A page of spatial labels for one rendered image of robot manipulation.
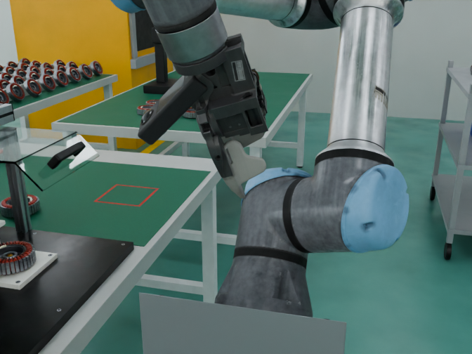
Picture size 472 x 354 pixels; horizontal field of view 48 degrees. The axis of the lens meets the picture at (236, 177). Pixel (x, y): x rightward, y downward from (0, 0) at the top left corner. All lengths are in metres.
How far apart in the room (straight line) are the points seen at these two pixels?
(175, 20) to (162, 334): 0.42
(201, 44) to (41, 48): 4.48
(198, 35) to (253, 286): 0.36
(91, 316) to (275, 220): 0.54
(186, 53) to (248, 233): 0.32
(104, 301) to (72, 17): 3.83
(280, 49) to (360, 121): 5.36
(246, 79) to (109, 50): 4.10
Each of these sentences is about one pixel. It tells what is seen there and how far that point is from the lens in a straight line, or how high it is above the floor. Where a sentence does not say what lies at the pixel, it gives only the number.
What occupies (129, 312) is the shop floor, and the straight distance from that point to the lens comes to 2.51.
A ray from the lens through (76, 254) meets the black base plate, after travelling 1.38.
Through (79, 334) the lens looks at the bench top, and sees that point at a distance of 1.15.
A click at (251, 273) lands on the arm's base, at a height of 1.01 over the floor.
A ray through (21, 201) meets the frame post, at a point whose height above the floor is 0.86.
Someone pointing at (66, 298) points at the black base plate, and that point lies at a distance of 1.21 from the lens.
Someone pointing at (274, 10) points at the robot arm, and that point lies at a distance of 0.92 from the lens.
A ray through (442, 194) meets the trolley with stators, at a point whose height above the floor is 0.18.
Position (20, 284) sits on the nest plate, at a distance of 1.27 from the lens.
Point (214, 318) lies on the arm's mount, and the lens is 0.72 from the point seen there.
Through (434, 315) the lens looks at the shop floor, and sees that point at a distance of 2.60.
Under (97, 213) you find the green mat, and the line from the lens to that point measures 1.65.
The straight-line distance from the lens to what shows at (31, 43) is 5.10.
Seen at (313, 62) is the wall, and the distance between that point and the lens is 6.09.
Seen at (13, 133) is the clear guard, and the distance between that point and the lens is 1.38.
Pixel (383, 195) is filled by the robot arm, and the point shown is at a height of 1.14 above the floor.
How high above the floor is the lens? 1.40
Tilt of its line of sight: 20 degrees down
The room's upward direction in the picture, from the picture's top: straight up
